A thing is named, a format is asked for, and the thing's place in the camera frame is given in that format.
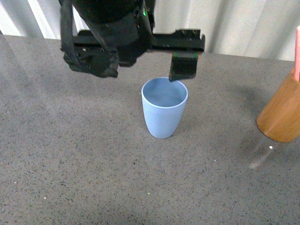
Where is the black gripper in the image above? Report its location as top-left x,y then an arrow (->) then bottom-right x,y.
60,14 -> 205,82

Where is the light blue plastic cup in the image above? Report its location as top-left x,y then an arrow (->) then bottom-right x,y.
141,77 -> 188,139

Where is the wooden chopstick holder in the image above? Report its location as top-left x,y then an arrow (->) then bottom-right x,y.
256,69 -> 300,143

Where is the white pleated curtain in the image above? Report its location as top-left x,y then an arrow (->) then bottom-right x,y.
0,0 -> 300,61

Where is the pink chopstick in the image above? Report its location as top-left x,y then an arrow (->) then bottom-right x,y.
294,26 -> 300,82

